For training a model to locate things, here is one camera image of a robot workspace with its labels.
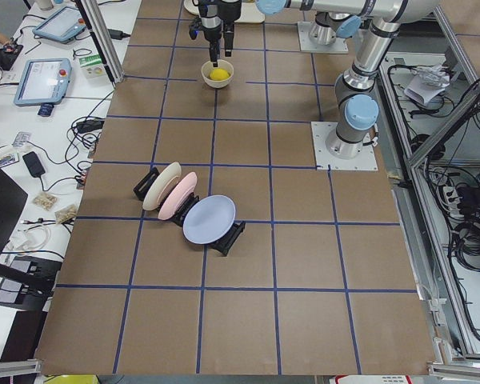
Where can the black dish rack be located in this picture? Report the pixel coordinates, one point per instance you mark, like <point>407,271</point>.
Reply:
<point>222,245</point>

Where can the aluminium frame post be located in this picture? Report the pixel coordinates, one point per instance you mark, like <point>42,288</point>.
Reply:
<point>100,35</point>

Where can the cream round plate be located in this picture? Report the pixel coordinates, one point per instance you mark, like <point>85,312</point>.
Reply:
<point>191,8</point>

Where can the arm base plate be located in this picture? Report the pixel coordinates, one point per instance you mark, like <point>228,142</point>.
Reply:
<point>331,153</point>
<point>314,38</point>

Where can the white paper stack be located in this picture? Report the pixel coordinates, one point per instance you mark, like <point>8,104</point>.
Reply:
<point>427,83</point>

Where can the black smartphone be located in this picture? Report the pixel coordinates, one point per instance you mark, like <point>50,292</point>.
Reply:
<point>33,164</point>

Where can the lavender blue plate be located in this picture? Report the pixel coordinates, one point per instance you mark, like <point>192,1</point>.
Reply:
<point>209,219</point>

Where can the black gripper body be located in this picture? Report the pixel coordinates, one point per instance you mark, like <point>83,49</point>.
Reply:
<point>210,25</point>
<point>230,14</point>

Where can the cream ceramic bowl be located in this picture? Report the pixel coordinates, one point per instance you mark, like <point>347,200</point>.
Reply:
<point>207,67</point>

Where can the cream plate in rack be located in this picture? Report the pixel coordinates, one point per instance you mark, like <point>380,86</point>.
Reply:
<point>162,186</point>

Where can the cream rectangular tray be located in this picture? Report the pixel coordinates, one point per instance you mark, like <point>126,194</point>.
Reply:
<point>250,13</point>

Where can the black power adapter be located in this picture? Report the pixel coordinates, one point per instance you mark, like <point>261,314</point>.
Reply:
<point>117,34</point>

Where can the far blue teach pendant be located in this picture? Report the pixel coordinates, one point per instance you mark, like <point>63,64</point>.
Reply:
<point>63,26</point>

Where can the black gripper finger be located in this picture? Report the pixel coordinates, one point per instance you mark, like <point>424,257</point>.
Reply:
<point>228,35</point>
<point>214,54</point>

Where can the blue teach pendant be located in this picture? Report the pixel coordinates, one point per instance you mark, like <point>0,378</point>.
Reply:
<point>43,81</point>
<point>63,26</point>

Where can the green white carton box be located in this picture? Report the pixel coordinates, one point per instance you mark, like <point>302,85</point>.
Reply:
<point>92,66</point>

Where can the near blue teach pendant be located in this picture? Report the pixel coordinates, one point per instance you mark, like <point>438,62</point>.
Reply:
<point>43,81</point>

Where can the pink plate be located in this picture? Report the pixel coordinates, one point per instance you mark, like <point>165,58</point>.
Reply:
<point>177,196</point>

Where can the yellow lemon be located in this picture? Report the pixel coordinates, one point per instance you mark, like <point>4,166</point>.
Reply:
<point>219,74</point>

